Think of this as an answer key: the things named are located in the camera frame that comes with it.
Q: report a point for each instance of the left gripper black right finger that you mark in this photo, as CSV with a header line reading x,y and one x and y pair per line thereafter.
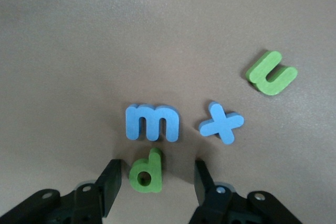
x,y
210,197

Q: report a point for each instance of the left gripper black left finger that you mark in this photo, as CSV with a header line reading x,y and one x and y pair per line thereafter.
x,y
105,190

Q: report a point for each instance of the green foam letter d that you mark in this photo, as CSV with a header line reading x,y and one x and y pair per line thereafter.
x,y
155,171

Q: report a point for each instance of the blue foam letter x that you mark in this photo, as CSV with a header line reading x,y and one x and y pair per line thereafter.
x,y
221,124

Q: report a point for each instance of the blue foam letter m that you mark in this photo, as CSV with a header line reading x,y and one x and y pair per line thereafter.
x,y
152,112

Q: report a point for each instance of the green foam letter u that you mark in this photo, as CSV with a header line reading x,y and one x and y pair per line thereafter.
x,y
262,72

